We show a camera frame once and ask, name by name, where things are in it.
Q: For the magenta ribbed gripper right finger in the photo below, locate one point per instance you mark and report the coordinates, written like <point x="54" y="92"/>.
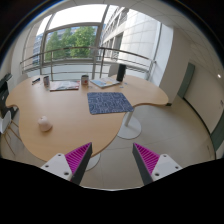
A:
<point x="153" y="166"/>

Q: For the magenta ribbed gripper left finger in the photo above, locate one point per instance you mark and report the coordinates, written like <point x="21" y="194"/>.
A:
<point x="70" y="166"/>

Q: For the blue patterned mouse pad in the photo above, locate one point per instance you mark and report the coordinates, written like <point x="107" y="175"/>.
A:
<point x="108" y="102"/>

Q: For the white chair with wooden legs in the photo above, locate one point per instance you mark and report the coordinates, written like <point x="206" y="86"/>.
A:
<point x="5" y="125"/>

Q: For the red magazine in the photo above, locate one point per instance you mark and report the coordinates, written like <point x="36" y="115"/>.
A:
<point x="64" y="85"/>

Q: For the light blue open book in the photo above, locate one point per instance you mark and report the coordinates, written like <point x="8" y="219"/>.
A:
<point x="105" y="82"/>

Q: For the patterned mug on left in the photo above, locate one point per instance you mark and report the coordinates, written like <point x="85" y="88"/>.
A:
<point x="46" y="81"/>

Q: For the dark pens on table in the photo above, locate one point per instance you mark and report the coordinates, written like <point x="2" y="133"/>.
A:
<point x="35" y="81"/>

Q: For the green door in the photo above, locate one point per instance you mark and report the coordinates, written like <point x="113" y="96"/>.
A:
<point x="186" y="80"/>

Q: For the black office equipment at left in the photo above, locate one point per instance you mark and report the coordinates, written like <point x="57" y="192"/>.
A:
<point x="6" y="86"/>

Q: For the metal balcony railing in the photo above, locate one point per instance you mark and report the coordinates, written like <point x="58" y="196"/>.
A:
<point x="71" y="63"/>

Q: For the white table pedestal leg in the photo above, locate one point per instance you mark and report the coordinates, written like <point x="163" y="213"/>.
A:
<point x="130" y="128"/>

